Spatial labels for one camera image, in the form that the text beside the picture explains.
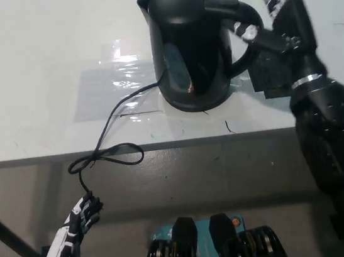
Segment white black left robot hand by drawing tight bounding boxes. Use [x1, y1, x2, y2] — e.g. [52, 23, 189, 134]
[28, 191, 111, 257]

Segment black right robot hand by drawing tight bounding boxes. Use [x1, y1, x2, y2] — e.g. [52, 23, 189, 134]
[230, 0, 330, 94]

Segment black electric kettle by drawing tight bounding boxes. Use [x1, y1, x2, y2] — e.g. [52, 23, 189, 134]
[136, 0, 274, 113]

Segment black round kettle base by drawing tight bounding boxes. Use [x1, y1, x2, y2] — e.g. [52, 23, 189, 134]
[162, 87, 235, 117]

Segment black tape patch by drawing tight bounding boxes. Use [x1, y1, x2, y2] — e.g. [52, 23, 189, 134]
[247, 51, 297, 101]

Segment clear tape sheet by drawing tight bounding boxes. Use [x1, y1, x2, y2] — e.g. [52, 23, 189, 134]
[67, 35, 166, 123]

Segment black power cord with plug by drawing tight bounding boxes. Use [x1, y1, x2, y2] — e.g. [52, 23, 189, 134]
[57, 72, 181, 205]

